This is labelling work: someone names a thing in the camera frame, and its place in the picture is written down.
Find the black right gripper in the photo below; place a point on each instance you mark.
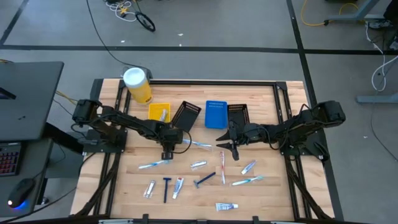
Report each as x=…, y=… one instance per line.
x=245, y=133

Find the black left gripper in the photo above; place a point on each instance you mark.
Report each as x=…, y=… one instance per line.
x=171, y=137

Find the blue white toothbrush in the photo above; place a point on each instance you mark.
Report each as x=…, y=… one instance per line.
x=154, y=164
x=197, y=143

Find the red white toothbrush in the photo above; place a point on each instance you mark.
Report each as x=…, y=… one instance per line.
x=222, y=167

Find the small silver tube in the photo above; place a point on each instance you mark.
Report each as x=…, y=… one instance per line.
x=149, y=188
x=198, y=164

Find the dark blue disposable razor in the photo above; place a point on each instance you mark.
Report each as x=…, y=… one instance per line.
x=203, y=180
x=166, y=189

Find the red white toothpaste tube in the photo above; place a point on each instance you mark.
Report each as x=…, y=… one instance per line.
x=178, y=188

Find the teal white toothbrush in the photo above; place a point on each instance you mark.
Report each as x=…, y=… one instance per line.
x=247, y=180

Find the yellow plastic basket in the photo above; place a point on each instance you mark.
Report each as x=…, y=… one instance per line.
x=154, y=112

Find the white toothpaste tube blue print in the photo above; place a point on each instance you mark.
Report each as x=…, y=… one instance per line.
x=226, y=206

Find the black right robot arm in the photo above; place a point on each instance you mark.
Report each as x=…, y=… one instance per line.
x=304, y=124

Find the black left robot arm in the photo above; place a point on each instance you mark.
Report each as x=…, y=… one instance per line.
x=130, y=119

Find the blue plastic basket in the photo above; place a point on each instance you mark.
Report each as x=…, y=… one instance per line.
x=216, y=116

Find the black plastic mesh basket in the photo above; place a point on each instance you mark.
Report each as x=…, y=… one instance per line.
x=186, y=119
x=239, y=113

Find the small white toothpaste tube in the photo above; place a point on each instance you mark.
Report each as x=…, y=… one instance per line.
x=163, y=115

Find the yellow wipes canister white lid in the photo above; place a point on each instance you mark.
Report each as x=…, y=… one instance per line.
x=138, y=90

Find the black desk leg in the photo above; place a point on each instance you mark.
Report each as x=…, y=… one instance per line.
x=62, y=138

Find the grey desk surface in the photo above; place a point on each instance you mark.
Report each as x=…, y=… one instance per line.
x=34, y=161

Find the black desk top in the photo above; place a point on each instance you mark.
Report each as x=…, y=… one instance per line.
x=31, y=99

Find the black computer mouse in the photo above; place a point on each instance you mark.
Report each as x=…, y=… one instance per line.
x=21, y=191

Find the grey desk foot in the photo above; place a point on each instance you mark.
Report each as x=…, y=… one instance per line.
x=376, y=99

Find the backlit keyboard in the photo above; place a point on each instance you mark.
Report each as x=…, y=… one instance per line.
x=9, y=158

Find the grey desk leg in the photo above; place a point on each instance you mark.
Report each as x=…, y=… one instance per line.
x=357, y=15

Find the person's shoe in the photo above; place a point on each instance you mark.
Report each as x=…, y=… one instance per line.
x=379, y=24

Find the person's leg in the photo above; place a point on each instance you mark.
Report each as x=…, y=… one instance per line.
x=391, y=11

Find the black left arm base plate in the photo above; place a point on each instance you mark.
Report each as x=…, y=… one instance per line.
x=118, y=146

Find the black aluminium table frame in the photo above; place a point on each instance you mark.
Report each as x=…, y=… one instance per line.
x=217, y=82

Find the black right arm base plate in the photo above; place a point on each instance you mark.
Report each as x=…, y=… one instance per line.
x=320, y=137

